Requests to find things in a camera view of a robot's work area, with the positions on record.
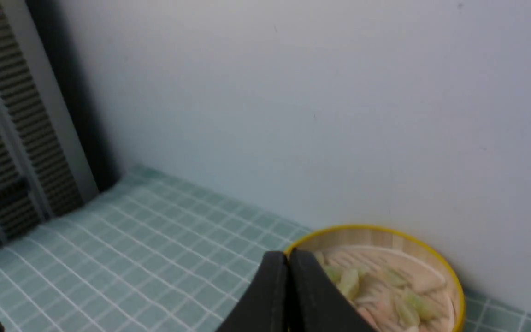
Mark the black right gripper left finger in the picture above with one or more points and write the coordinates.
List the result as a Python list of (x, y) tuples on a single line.
[(262, 306)]

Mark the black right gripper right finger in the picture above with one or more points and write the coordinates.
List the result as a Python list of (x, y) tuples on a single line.
[(315, 303)]

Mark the green dumpling far left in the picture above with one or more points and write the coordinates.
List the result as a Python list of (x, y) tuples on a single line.
[(333, 273)]

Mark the green dumpling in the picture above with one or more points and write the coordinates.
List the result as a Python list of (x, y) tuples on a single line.
[(349, 284), (425, 309), (407, 314), (333, 273)]

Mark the bamboo steamer basket yellow rim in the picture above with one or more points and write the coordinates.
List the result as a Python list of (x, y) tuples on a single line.
[(390, 263)]

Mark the green dumpling centre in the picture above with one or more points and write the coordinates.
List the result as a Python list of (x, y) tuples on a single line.
[(407, 314)]

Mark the green dumpling right back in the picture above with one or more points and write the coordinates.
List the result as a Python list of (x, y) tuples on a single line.
[(425, 309)]

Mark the green checkered tablecloth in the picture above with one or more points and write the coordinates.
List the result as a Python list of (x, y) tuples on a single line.
[(159, 254)]

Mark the grey louvered shutter door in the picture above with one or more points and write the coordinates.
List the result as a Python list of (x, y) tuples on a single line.
[(44, 172)]

